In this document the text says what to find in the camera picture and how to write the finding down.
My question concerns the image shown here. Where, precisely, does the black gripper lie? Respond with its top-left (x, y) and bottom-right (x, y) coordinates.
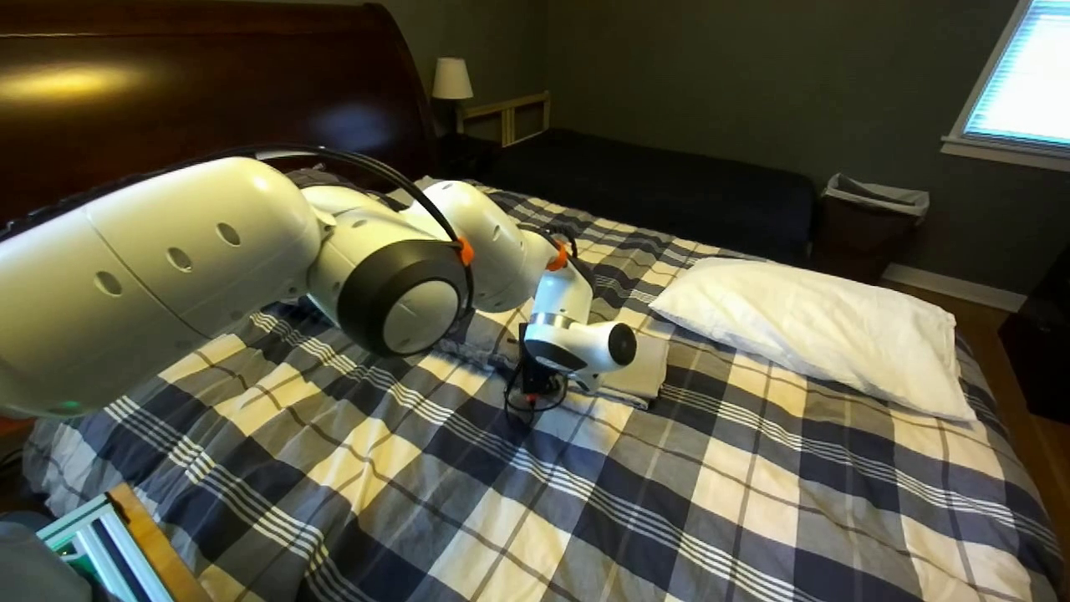
top-left (506, 350), bottom-right (587, 417)

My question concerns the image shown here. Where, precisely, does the plaid bed comforter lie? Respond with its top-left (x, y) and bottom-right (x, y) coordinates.
top-left (20, 182), bottom-right (1068, 602)

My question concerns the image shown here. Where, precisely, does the white pillow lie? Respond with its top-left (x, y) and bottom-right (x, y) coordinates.
top-left (649, 256), bottom-right (984, 428)

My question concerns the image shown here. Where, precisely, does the folded grey cloth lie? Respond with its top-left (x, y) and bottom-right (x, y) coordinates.
top-left (600, 324), bottom-right (677, 406)

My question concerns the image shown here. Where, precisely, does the beige framed shelf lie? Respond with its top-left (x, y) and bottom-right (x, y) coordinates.
top-left (458, 90), bottom-right (555, 149)

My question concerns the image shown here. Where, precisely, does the white shade table lamp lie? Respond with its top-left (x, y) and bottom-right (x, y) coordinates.
top-left (427, 53), bottom-right (480, 139)

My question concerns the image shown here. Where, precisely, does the dark lined hamper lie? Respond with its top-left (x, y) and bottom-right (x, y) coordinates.
top-left (817, 169), bottom-right (933, 285)

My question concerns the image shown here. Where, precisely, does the dark wooden headboard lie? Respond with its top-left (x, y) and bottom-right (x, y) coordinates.
top-left (0, 0), bottom-right (441, 228)

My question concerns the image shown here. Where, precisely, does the black dresser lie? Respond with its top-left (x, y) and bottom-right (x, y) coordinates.
top-left (998, 244), bottom-right (1070, 428)

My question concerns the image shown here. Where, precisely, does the bright window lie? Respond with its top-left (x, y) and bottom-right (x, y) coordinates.
top-left (940, 0), bottom-right (1070, 177)

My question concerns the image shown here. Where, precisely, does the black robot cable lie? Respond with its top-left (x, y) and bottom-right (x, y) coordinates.
top-left (257, 147), bottom-right (587, 417)

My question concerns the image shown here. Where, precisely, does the green and wooden frame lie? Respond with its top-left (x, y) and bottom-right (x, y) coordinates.
top-left (34, 482), bottom-right (211, 602)

